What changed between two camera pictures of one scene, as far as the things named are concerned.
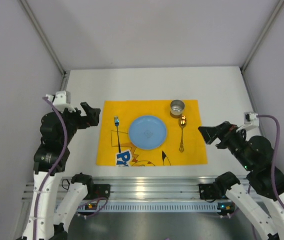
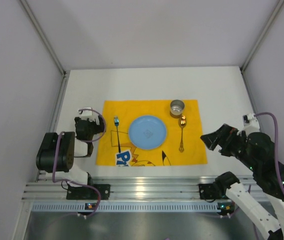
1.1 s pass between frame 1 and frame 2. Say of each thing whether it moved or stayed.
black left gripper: moved
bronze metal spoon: stayed
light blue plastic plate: stayed
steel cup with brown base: stayed
